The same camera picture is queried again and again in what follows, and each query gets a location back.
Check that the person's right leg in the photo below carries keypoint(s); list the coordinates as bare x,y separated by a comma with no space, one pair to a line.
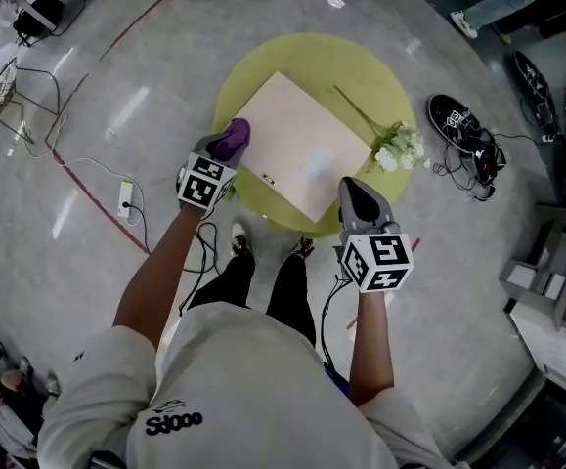
290,296

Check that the person's left forearm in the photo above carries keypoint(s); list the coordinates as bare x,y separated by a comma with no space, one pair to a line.
160,281

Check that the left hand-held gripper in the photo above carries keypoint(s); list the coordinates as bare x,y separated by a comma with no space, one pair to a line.
202,183

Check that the white power strip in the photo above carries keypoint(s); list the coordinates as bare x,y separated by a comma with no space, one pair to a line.
125,198

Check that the person's left leg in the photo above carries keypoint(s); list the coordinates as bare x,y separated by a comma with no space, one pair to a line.
229,281

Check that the person's right shoe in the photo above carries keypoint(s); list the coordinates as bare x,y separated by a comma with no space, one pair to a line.
304,246

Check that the person's left shoe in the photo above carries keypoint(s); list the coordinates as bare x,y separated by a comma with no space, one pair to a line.
241,240

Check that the beige rectangular board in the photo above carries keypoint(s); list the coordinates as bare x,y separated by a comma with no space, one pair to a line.
302,135

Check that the grey shelf unit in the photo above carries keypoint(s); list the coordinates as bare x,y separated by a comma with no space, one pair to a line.
563,262

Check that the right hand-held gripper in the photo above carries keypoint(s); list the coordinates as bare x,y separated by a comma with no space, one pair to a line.
378,262

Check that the person's shoe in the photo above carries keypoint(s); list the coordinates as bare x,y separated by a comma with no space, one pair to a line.
304,246
241,240

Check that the black oval board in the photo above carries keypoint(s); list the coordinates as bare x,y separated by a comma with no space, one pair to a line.
446,115
534,86

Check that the white box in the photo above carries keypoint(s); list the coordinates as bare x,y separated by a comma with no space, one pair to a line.
554,285
521,276

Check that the white cabinet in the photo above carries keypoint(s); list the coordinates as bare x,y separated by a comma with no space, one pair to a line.
556,350

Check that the person's leg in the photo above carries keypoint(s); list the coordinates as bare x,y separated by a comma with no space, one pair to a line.
290,296
229,281

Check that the person's white t-shirt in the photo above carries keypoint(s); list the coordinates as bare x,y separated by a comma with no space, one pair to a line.
243,389

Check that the person's right forearm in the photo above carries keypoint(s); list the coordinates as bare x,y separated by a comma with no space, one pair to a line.
370,350

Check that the black bag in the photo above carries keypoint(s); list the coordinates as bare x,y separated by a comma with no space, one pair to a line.
38,17

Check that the white artificial flower bouquet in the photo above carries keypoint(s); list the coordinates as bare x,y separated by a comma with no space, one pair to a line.
400,147

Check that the purple knitted cloth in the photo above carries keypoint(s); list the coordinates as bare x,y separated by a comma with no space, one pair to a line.
233,137

